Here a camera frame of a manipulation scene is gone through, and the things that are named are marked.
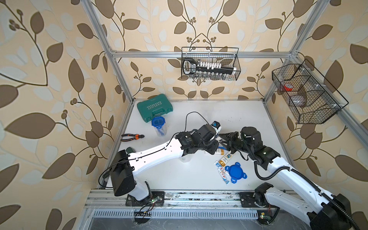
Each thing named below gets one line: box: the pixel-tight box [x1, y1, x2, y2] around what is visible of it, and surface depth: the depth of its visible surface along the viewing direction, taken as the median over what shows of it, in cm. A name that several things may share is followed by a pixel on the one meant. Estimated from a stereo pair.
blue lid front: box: [224, 161, 248, 184], surface depth 85 cm
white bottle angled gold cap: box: [218, 150, 233, 167], surface depth 88 cm
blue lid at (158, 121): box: [151, 116, 166, 129], surface depth 93 cm
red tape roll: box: [283, 83, 294, 92], surface depth 84 cm
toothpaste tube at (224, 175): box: [217, 167, 230, 185], surface depth 84 cm
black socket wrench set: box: [182, 57, 237, 76], surface depth 84 cm
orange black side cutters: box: [120, 133, 145, 142], surface depth 101 cm
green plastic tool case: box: [136, 93, 173, 123], surface depth 113 cm
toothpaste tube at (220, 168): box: [213, 160, 226, 173], surface depth 86 cm
